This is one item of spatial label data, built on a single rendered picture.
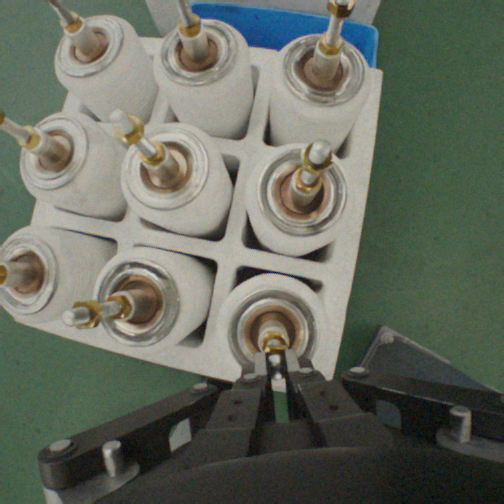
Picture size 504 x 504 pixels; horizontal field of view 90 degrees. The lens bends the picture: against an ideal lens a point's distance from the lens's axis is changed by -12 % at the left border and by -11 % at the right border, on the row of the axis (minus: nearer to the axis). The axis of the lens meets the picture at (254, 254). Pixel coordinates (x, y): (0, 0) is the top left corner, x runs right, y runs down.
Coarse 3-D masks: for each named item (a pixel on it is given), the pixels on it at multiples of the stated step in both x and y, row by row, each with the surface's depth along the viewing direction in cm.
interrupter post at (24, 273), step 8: (0, 264) 21; (8, 264) 22; (16, 264) 22; (24, 264) 23; (8, 272) 21; (16, 272) 22; (24, 272) 23; (32, 272) 24; (8, 280) 21; (16, 280) 22; (24, 280) 23; (32, 280) 24
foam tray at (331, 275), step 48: (240, 144) 31; (240, 192) 31; (144, 240) 31; (192, 240) 31; (240, 240) 31; (336, 240) 30; (336, 288) 30; (96, 336) 31; (192, 336) 35; (336, 336) 30
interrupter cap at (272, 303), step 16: (272, 288) 23; (240, 304) 23; (256, 304) 23; (272, 304) 23; (288, 304) 23; (304, 304) 23; (240, 320) 23; (256, 320) 23; (288, 320) 23; (304, 320) 23; (240, 336) 23; (256, 336) 23; (288, 336) 23; (304, 336) 23; (240, 352) 23; (256, 352) 23; (304, 352) 23
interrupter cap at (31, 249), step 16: (16, 240) 24; (32, 240) 24; (0, 256) 24; (16, 256) 24; (32, 256) 24; (48, 256) 24; (48, 272) 24; (0, 288) 24; (16, 288) 24; (32, 288) 24; (48, 288) 24; (16, 304) 24; (32, 304) 24
